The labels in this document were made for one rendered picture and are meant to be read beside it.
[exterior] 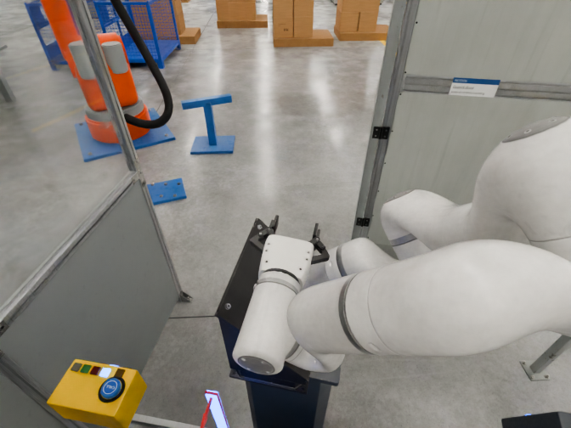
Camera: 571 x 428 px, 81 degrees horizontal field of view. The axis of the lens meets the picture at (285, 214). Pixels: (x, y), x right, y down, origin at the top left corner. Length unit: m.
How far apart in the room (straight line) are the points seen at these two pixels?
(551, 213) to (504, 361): 2.02
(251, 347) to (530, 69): 1.68
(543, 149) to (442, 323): 0.18
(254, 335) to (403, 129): 1.50
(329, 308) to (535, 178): 0.23
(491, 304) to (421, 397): 1.81
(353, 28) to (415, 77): 6.45
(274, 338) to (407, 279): 0.30
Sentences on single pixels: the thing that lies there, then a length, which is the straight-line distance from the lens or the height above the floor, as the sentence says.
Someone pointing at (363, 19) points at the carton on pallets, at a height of 0.36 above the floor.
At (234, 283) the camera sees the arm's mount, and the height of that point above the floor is 1.23.
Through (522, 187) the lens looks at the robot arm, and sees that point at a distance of 0.39.
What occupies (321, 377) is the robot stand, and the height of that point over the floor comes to 0.93.
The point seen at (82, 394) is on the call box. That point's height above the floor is 1.07.
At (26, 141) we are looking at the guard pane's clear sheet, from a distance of 1.26.
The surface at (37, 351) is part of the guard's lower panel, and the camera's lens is 1.42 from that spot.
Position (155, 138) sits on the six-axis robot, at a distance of 4.11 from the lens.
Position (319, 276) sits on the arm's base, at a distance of 0.81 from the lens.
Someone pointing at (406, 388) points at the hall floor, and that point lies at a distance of 2.08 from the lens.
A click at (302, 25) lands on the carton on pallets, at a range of 7.58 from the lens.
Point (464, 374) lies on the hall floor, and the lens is 2.23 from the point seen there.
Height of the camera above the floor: 1.84
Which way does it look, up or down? 41 degrees down
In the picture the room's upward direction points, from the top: straight up
